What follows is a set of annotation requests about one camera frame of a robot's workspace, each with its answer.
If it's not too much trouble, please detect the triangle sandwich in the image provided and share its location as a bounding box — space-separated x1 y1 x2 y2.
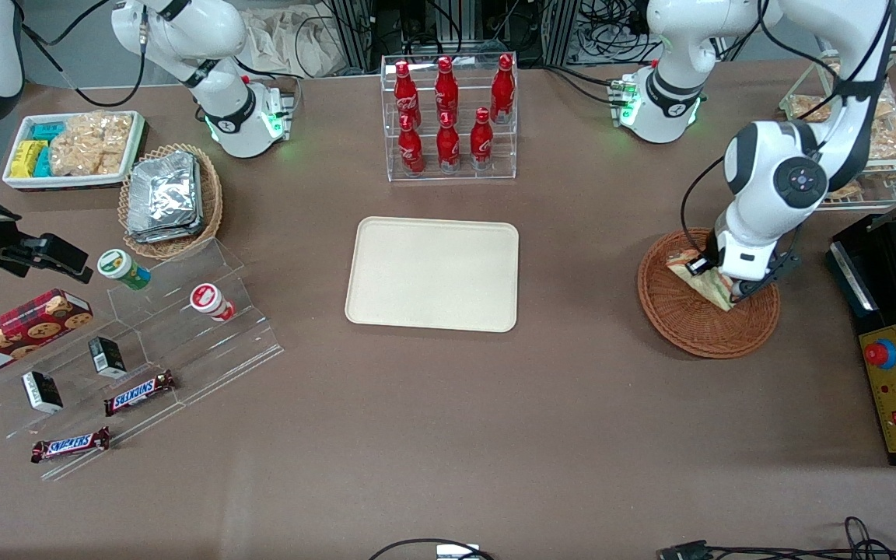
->
666 247 737 312

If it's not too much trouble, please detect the round brown wicker basket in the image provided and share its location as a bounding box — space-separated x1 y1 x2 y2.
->
637 227 781 359

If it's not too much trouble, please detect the white rectangular snack tray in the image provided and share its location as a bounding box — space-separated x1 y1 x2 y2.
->
2 110 147 191

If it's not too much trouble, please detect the oval wicker basket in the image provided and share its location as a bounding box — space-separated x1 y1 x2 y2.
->
118 143 224 261

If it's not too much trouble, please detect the cream plastic serving tray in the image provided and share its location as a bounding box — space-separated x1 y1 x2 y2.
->
345 216 520 334

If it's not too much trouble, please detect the green lid yogurt cup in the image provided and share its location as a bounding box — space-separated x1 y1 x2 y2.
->
97 249 152 291

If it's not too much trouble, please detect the red tartan cookie box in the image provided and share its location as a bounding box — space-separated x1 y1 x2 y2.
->
0 289 94 383

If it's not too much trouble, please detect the silver foil wrapped pack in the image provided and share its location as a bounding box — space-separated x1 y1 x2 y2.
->
125 210 206 243
128 152 201 226

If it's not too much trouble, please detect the small black box barcode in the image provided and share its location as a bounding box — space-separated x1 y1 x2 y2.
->
88 336 128 380

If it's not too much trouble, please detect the black control box yellow panel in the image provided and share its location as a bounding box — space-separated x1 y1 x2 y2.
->
828 214 896 467

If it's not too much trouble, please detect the clear bag of crackers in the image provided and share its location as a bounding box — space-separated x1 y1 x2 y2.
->
49 111 134 177

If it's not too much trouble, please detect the small black box white label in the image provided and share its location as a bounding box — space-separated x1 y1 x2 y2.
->
22 371 65 414

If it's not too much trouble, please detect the clear acrylic tiered stand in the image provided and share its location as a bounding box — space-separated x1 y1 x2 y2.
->
0 237 285 483

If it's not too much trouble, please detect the red lid yogurt cup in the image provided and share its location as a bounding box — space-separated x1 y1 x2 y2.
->
189 283 236 323

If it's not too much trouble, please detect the Snickers chocolate bar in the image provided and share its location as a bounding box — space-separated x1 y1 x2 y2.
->
103 369 177 417
30 426 111 464

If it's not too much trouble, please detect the red cola bottle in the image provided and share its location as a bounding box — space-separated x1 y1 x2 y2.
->
436 111 461 172
491 53 515 125
394 60 420 129
435 56 459 125
470 107 494 170
399 114 425 176

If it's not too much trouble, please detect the clear acrylic bottle rack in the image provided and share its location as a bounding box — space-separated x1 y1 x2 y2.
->
380 53 519 184

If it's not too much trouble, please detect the beige crumpled cloth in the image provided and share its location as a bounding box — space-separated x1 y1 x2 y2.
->
242 6 348 79

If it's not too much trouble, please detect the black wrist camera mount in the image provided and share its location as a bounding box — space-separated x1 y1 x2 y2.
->
759 247 803 290

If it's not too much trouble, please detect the black cable with connector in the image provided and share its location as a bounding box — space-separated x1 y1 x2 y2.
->
656 516 896 560

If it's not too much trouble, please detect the aluminium frame post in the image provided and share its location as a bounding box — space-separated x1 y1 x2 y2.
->
541 0 581 67
327 0 375 71

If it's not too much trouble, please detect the black table cable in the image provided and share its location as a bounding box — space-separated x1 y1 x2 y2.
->
368 537 495 560

